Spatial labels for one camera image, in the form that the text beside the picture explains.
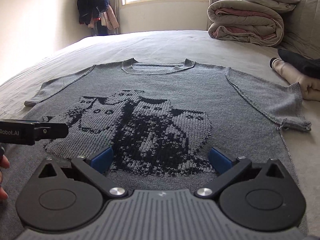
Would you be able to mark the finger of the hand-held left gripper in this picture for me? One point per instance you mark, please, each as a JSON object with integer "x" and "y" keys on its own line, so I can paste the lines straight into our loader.
{"x": 53, "y": 130}

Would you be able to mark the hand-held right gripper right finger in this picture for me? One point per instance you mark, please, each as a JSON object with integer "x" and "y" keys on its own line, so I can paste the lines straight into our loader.
{"x": 220, "y": 161}

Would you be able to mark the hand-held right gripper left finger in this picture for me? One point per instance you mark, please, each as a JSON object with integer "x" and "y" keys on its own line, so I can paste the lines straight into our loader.
{"x": 102, "y": 158}

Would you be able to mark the grey knit cat-pattern sweater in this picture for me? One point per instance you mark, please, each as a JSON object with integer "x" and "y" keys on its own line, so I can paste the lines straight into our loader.
{"x": 160, "y": 90}

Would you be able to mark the person's left hand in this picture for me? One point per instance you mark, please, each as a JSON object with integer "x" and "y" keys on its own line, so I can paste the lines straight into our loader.
{"x": 3, "y": 163}

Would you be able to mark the cream garment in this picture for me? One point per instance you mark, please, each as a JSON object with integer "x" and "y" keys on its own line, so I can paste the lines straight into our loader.
{"x": 297, "y": 82}

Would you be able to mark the black garment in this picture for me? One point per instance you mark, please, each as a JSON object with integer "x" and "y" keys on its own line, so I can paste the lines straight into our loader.
{"x": 300, "y": 63}

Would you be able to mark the pink hanging coat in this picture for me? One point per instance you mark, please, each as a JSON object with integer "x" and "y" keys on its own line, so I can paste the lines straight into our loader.
{"x": 111, "y": 17}

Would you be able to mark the bed with grey sheet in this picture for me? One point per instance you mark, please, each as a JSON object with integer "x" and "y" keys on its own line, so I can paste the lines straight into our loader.
{"x": 162, "y": 43}

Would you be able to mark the dark blue hanging jacket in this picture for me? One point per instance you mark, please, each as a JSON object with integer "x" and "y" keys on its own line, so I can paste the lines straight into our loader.
{"x": 91, "y": 0}

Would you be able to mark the folded grey and pink quilt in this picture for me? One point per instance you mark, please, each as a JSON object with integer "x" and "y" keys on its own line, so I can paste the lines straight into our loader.
{"x": 245, "y": 25}

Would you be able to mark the grey quilted headboard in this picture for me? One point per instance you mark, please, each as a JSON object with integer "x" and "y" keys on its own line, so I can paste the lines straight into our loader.
{"x": 305, "y": 22}

